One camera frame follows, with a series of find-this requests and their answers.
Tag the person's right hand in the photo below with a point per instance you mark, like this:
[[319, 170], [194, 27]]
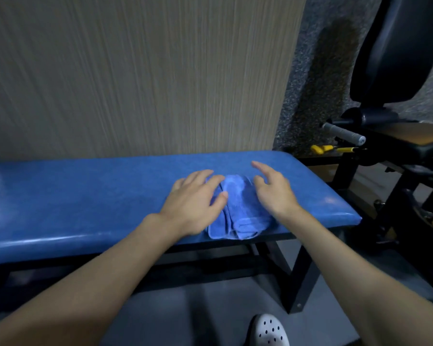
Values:
[[278, 198]]

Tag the person's left hand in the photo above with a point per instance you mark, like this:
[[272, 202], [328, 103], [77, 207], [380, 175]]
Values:
[[191, 208]]

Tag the blue microfibre cloth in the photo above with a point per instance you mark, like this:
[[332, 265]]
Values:
[[238, 205]]

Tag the blue bench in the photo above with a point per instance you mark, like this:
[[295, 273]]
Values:
[[75, 198]]

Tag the person's right forearm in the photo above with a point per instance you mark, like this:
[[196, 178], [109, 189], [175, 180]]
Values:
[[364, 284]]

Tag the person's left forearm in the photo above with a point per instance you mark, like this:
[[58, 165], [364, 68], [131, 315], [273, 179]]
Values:
[[79, 291]]

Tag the person's white shoe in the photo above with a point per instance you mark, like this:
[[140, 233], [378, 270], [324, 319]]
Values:
[[268, 331]]

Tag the yellow adjustment pin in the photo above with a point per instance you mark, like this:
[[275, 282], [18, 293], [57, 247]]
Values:
[[317, 149]]

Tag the black roller pad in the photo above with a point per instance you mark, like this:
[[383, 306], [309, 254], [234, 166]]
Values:
[[371, 117]]

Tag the black backrest pad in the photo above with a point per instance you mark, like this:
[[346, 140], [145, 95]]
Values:
[[393, 50]]

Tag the black exercise machine frame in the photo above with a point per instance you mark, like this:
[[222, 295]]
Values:
[[400, 198]]

